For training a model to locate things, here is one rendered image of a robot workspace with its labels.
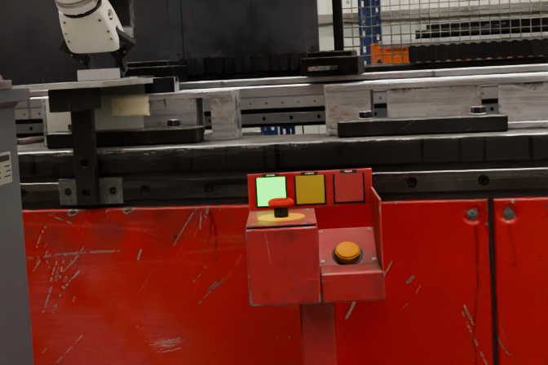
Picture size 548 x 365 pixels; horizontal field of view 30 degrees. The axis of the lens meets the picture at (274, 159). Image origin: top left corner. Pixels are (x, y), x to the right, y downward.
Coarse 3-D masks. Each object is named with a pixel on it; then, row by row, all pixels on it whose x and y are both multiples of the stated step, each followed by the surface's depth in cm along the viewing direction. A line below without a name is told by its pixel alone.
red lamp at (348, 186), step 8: (336, 176) 163; (344, 176) 163; (352, 176) 163; (360, 176) 163; (336, 184) 163; (344, 184) 163; (352, 184) 163; (360, 184) 163; (336, 192) 163; (344, 192) 163; (352, 192) 163; (360, 192) 163; (336, 200) 163; (344, 200) 163; (352, 200) 163; (360, 200) 163
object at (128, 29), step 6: (108, 0) 199; (114, 0) 198; (120, 0) 198; (126, 0) 198; (132, 0) 200; (114, 6) 199; (120, 6) 198; (126, 6) 198; (132, 6) 199; (120, 12) 198; (126, 12) 198; (132, 12) 199; (120, 18) 199; (126, 18) 198; (132, 18) 199; (126, 24) 198; (132, 24) 199; (126, 30) 200; (132, 30) 199; (132, 36) 199
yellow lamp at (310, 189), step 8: (296, 176) 163; (304, 176) 163; (312, 176) 163; (320, 176) 163; (296, 184) 163; (304, 184) 163; (312, 184) 163; (320, 184) 163; (296, 192) 163; (304, 192) 163; (312, 192) 163; (320, 192) 163; (304, 200) 164; (312, 200) 163; (320, 200) 163
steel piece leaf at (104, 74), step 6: (78, 72) 192; (84, 72) 192; (90, 72) 192; (96, 72) 192; (102, 72) 191; (108, 72) 191; (114, 72) 191; (78, 78) 193; (84, 78) 192; (90, 78) 192; (96, 78) 192; (102, 78) 191; (108, 78) 191; (114, 78) 191; (120, 78) 191; (126, 78) 194; (132, 78) 197
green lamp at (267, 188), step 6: (258, 180) 163; (264, 180) 163; (270, 180) 163; (276, 180) 163; (282, 180) 163; (258, 186) 163; (264, 186) 163; (270, 186) 163; (276, 186) 163; (282, 186) 163; (258, 192) 163; (264, 192) 163; (270, 192) 163; (276, 192) 163; (282, 192) 163; (258, 198) 164; (264, 198) 164; (270, 198) 164; (264, 204) 164
